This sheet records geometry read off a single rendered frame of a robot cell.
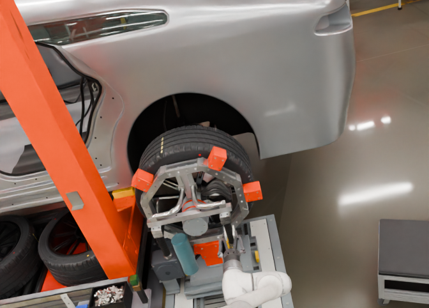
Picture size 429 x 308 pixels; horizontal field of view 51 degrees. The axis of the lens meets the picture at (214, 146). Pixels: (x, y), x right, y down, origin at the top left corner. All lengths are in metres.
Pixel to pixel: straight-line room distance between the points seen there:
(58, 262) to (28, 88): 1.36
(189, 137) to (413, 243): 1.38
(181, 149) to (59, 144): 0.59
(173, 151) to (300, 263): 1.29
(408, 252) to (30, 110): 2.06
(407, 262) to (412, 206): 0.85
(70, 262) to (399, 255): 1.94
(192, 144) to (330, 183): 1.65
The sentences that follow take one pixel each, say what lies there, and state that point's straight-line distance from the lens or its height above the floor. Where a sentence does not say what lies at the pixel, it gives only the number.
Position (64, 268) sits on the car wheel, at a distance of 3.02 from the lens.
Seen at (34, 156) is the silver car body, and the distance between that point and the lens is 3.62.
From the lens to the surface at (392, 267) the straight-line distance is 2.65.
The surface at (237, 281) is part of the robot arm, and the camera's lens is 1.97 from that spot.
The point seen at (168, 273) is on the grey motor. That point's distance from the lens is 2.88.
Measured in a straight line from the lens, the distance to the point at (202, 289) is 2.92.
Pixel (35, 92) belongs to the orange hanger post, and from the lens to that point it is 2.02.
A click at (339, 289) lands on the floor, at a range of 2.98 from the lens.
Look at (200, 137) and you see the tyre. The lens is 2.34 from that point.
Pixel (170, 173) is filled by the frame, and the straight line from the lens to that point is 2.25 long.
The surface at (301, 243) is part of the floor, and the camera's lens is 3.23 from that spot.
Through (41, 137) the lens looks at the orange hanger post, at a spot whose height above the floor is 1.51.
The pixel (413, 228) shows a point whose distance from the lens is 2.85.
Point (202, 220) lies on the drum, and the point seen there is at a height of 0.88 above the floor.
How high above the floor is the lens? 2.40
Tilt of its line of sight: 34 degrees down
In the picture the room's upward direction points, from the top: 16 degrees counter-clockwise
